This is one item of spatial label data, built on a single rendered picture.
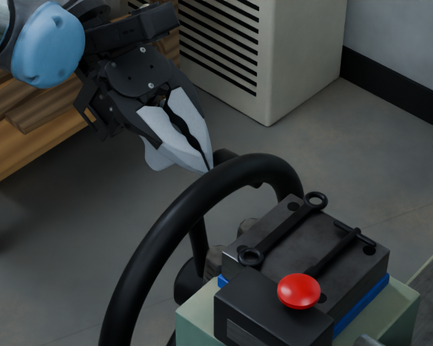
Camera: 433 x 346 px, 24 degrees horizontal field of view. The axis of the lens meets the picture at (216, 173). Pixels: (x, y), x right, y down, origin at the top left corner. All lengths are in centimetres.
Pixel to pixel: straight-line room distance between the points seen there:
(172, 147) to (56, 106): 124
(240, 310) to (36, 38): 32
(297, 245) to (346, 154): 161
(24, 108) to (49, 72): 130
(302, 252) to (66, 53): 29
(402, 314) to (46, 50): 38
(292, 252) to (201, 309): 8
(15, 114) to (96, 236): 31
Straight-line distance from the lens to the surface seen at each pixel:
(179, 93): 101
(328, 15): 241
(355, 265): 75
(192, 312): 77
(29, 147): 212
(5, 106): 221
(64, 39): 90
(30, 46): 88
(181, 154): 97
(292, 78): 240
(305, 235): 77
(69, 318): 202
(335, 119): 246
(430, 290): 88
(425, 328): 85
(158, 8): 94
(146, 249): 85
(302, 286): 70
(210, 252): 79
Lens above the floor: 155
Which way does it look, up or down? 43 degrees down
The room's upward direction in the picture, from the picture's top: straight up
